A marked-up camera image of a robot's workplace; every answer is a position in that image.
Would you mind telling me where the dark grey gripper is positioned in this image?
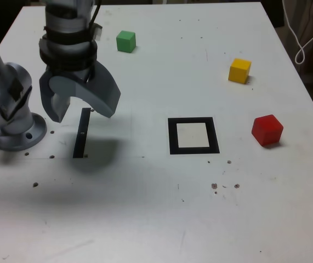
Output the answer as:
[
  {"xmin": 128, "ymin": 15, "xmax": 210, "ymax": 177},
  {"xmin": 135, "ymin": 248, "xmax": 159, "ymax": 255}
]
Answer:
[{"xmin": 39, "ymin": 60, "xmax": 122, "ymax": 123}]

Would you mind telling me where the green cube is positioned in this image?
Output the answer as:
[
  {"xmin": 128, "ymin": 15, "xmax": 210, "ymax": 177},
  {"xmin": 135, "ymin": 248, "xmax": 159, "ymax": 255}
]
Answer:
[{"xmin": 116, "ymin": 30, "xmax": 136, "ymax": 53}]

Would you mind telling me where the yellow cube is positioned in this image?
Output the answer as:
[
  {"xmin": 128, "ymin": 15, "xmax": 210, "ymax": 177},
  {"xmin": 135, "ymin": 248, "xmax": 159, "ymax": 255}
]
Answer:
[{"xmin": 227, "ymin": 58, "xmax": 252, "ymax": 84}]

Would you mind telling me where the red cube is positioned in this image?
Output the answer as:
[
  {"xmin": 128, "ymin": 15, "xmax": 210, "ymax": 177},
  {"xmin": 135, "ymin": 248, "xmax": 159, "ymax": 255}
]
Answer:
[{"xmin": 251, "ymin": 114, "xmax": 284, "ymax": 146}]

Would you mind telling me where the black tape square outline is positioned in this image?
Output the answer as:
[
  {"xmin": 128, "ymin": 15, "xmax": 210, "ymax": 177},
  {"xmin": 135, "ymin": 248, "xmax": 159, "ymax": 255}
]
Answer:
[{"xmin": 167, "ymin": 117, "xmax": 220, "ymax": 156}]

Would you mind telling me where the black tape strip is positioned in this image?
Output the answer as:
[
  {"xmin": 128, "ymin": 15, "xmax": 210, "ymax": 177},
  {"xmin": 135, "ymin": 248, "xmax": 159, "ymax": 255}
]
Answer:
[{"xmin": 72, "ymin": 107, "xmax": 92, "ymax": 159}]

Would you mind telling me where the white cord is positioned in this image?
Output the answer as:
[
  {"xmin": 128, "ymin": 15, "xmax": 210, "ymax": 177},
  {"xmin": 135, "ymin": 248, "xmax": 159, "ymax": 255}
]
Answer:
[{"xmin": 281, "ymin": 0, "xmax": 313, "ymax": 65}]

